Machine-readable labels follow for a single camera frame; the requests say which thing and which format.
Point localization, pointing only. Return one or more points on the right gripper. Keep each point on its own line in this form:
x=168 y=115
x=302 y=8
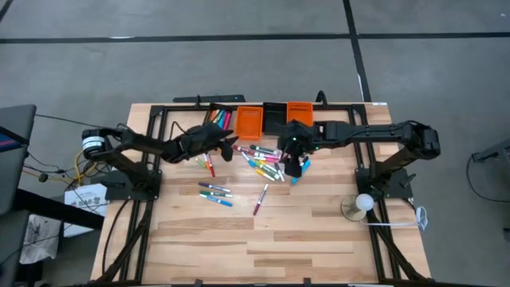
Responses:
x=296 y=139

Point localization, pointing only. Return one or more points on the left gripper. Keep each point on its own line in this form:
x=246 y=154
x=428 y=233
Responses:
x=199 y=141

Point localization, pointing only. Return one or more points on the dark red marker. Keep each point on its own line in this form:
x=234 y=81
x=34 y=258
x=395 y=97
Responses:
x=241 y=149

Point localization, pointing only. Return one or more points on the dark tip white marker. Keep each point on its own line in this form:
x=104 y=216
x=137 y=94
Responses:
x=280 y=173

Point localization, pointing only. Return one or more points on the green cap white marker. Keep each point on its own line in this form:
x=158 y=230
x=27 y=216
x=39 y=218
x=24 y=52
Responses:
x=267 y=169

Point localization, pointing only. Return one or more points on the pink highlighter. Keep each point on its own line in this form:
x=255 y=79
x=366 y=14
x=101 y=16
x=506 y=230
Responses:
x=225 y=119
x=228 y=120

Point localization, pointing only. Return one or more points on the dark teal cap marker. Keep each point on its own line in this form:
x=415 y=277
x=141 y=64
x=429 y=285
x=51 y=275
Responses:
x=263 y=148

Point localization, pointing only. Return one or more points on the light green cap marker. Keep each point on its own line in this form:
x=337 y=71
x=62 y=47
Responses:
x=200 y=162

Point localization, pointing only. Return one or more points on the green highlighter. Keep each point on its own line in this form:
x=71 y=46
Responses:
x=217 y=116

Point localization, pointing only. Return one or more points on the orange highlighter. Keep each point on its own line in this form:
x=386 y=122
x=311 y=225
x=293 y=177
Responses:
x=213 y=115

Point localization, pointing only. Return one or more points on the purple white slim marker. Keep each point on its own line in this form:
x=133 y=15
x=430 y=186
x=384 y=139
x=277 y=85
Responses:
x=213 y=187

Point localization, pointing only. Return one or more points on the green whiteboard marker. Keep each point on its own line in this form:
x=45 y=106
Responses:
x=215 y=194

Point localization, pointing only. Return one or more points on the blue white slim marker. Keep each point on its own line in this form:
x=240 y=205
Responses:
x=217 y=202

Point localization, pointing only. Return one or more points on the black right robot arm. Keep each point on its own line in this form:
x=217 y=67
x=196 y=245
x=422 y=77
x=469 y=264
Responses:
x=366 y=129

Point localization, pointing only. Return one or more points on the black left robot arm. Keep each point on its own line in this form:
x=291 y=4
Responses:
x=139 y=141

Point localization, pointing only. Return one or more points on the black cap white marker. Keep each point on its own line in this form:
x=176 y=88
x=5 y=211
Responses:
x=305 y=159

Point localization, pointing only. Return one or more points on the pink cap white marker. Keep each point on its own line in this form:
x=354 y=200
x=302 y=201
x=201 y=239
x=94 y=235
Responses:
x=267 y=159

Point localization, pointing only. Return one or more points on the magenta white marker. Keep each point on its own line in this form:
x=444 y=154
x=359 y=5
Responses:
x=267 y=154

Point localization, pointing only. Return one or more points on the blue cap white marker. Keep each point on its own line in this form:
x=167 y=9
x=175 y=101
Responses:
x=249 y=160

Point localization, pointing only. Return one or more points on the yellow cap white marker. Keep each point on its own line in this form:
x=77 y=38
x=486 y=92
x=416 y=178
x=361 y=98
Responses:
x=263 y=174

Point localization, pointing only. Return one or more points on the orange plastic mesh basket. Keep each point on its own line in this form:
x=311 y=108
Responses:
x=249 y=123
x=299 y=113

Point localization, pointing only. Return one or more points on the black plastic mesh basket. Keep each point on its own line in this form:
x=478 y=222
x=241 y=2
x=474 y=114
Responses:
x=273 y=115
x=223 y=106

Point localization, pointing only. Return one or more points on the plum cap long marker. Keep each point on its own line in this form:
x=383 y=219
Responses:
x=260 y=200

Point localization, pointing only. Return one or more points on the black power strip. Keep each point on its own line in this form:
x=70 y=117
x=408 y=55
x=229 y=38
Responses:
x=223 y=98

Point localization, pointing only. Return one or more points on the white bulb on brass base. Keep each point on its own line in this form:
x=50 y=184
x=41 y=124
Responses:
x=364 y=202

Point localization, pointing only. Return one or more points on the black metal bar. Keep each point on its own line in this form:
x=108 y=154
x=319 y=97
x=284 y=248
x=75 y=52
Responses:
x=60 y=209

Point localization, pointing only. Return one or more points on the black tripod leg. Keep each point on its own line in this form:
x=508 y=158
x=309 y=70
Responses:
x=494 y=152

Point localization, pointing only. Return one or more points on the white crumpled paper bag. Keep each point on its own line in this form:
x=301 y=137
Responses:
x=40 y=239

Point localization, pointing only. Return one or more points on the dark grey desk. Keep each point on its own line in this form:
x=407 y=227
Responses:
x=16 y=159

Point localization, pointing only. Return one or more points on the black frame clamp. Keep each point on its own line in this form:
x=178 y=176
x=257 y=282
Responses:
x=318 y=97
x=198 y=103

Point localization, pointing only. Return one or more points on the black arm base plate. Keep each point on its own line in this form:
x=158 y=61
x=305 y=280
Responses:
x=131 y=193
x=398 y=181

